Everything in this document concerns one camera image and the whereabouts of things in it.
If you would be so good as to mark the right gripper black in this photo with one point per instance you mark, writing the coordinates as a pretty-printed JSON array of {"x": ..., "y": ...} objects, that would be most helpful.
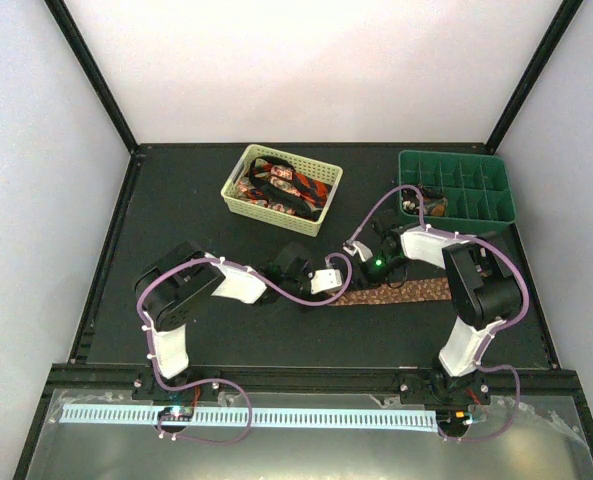
[{"x": 360, "y": 276}]

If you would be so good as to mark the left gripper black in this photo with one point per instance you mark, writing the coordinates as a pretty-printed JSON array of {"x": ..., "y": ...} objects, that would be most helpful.
[{"x": 318, "y": 298}]

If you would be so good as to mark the brown floral tie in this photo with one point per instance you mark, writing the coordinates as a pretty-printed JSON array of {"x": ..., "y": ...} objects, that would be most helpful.
[{"x": 412, "y": 291}]

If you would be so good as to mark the cream plastic basket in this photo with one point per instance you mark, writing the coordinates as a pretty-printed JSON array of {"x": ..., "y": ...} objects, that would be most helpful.
[{"x": 317, "y": 170}]

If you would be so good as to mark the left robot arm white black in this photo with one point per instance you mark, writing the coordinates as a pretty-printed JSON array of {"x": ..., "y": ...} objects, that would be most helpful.
[{"x": 171, "y": 292}]

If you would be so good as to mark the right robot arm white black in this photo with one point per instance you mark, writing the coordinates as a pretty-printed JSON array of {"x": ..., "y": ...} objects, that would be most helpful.
[{"x": 488, "y": 292}]

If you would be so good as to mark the rolled dark floral tie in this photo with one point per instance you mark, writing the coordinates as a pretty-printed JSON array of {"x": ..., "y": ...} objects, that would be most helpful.
[{"x": 435, "y": 202}]

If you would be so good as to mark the red black striped tie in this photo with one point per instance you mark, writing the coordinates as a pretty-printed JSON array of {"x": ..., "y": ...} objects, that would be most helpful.
[{"x": 315, "y": 193}]

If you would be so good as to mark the pink floral black tie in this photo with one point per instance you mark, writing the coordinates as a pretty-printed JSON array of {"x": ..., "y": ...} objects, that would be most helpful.
[{"x": 270, "y": 186}]

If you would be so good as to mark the green divided organizer tray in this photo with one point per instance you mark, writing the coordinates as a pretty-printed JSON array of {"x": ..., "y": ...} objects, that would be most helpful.
[{"x": 476, "y": 186}]

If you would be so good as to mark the right controller board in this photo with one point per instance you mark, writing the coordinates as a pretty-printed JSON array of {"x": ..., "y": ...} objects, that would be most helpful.
[{"x": 454, "y": 422}]

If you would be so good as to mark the controller board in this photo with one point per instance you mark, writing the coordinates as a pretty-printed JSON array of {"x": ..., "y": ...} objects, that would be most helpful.
[
  {"x": 181, "y": 408},
  {"x": 454, "y": 422}
]

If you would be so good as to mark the left controller board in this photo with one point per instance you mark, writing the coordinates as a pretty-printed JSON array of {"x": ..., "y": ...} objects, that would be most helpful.
[{"x": 181, "y": 408}]

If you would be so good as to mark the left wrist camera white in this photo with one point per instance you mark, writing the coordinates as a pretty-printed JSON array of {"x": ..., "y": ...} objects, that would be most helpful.
[{"x": 326, "y": 280}]

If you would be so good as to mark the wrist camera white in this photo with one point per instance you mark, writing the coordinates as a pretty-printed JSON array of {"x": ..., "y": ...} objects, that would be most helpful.
[
  {"x": 326, "y": 280},
  {"x": 357, "y": 249}
]

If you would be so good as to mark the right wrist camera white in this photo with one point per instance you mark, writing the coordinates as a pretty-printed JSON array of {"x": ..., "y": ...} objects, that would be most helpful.
[{"x": 357, "y": 249}]

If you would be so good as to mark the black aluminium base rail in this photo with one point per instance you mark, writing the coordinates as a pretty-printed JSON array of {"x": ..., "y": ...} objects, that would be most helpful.
[{"x": 412, "y": 387}]

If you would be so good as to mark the light blue slotted cable duct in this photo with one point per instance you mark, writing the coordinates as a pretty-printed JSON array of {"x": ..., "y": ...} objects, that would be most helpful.
[{"x": 234, "y": 417}]

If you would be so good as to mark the right black frame post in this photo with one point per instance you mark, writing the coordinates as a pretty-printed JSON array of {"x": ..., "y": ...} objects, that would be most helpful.
[{"x": 550, "y": 40}]

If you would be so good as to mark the black frame post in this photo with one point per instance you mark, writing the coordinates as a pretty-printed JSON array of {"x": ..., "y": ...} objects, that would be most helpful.
[
  {"x": 74, "y": 38},
  {"x": 550, "y": 40}
]

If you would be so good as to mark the left black frame post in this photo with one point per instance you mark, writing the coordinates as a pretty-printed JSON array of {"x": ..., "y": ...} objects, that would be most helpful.
[{"x": 74, "y": 38}]

